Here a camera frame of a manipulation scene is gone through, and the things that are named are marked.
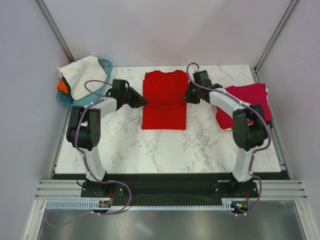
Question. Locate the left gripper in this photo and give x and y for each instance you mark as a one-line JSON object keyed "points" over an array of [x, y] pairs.
{"points": [[138, 100]]}

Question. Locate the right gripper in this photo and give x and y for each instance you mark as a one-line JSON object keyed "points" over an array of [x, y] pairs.
{"points": [[188, 96]]}

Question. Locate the red t-shirt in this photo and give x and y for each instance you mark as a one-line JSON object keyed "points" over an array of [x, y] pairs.
{"points": [[166, 108], [224, 121]]}

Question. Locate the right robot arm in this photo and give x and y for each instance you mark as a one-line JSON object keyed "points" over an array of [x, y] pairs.
{"points": [[250, 133]]}

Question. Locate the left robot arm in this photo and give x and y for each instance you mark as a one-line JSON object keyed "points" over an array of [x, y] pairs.
{"points": [[84, 133]]}

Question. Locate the folded red t-shirt in stack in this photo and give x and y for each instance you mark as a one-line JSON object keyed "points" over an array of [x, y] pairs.
{"points": [[224, 121]]}

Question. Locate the white t-shirt in basket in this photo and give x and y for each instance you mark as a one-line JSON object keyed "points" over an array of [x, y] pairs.
{"points": [[79, 72]]}

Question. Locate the folded magenta t-shirt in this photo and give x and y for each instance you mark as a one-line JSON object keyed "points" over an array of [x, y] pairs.
{"points": [[253, 94]]}

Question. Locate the teal plastic basket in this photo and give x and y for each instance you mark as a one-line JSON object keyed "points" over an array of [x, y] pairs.
{"points": [[67, 101]]}

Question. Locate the dark green garment in basket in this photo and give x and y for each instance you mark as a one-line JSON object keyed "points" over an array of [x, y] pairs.
{"points": [[69, 88]]}

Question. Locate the orange garment in basket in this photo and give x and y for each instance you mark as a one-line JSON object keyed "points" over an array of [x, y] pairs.
{"points": [[62, 87]]}

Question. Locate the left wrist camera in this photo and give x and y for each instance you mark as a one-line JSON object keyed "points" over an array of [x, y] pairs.
{"points": [[119, 86]]}

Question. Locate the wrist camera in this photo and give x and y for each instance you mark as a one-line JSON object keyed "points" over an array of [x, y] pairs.
{"points": [[202, 78], [119, 86]]}

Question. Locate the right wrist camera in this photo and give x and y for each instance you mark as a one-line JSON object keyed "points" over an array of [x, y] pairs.
{"points": [[202, 78]]}

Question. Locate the right aluminium frame post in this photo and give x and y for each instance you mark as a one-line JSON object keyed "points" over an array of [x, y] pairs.
{"points": [[276, 34]]}

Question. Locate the aluminium frame post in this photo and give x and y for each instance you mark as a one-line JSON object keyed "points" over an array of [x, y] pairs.
{"points": [[276, 34], [54, 29]]}

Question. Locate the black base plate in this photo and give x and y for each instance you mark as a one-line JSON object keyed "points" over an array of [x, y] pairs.
{"points": [[167, 188]]}

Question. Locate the white slotted cable duct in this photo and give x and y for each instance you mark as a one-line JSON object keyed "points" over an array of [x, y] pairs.
{"points": [[57, 204]]}

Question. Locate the left aluminium frame post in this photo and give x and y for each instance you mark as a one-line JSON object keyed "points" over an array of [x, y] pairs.
{"points": [[54, 29]]}

